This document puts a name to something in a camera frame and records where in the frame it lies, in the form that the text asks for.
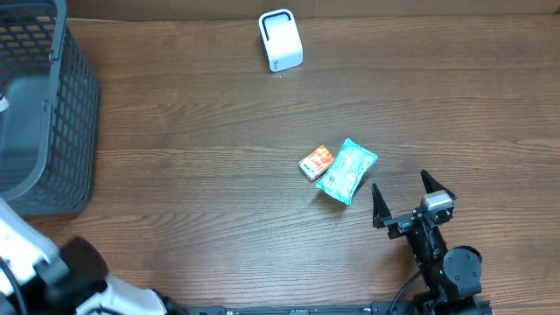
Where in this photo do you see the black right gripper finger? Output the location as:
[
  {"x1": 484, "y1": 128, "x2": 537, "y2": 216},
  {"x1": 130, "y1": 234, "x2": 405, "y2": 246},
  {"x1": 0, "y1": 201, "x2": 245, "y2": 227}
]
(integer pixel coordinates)
[
  {"x1": 372, "y1": 184, "x2": 392, "y2": 228},
  {"x1": 420, "y1": 170, "x2": 456, "y2": 200}
]

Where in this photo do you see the teal wet wipes pack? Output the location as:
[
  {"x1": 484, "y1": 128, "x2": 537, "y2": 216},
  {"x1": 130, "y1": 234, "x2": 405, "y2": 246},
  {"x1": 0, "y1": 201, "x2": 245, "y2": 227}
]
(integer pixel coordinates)
[{"x1": 316, "y1": 138, "x2": 378, "y2": 205}]

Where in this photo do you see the orange small snack box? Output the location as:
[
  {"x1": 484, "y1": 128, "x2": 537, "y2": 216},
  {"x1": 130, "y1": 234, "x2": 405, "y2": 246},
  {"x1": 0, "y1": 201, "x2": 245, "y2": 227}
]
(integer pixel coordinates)
[{"x1": 298, "y1": 145, "x2": 334, "y2": 181}]

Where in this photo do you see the beige brown snack pouch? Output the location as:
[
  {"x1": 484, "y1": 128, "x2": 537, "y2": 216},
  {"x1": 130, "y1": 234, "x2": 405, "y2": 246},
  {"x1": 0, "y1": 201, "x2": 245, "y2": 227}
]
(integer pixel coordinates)
[{"x1": 0, "y1": 96, "x2": 9, "y2": 112}]

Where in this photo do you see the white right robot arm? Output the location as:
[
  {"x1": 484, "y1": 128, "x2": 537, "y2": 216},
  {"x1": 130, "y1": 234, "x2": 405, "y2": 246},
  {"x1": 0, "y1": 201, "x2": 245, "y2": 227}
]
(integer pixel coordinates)
[{"x1": 372, "y1": 170, "x2": 493, "y2": 315}]

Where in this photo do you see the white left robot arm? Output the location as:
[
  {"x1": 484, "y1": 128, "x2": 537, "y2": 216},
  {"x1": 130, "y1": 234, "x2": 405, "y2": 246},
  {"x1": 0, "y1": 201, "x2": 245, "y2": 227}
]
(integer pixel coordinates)
[{"x1": 1, "y1": 200, "x2": 187, "y2": 315}]

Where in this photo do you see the white barcode scanner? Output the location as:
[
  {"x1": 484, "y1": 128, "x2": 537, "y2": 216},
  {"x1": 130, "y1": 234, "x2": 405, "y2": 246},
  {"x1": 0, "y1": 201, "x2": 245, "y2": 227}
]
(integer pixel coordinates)
[{"x1": 258, "y1": 9, "x2": 304, "y2": 73}]

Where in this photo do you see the grey plastic mesh basket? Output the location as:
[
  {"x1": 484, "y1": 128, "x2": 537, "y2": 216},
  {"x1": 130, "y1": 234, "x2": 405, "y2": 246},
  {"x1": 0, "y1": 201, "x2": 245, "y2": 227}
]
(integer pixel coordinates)
[{"x1": 1, "y1": 0, "x2": 101, "y2": 216}]

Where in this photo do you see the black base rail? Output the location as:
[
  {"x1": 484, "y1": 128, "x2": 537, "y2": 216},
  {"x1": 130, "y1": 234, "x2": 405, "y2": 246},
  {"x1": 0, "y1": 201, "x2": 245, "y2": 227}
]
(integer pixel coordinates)
[{"x1": 183, "y1": 300, "x2": 494, "y2": 315}]

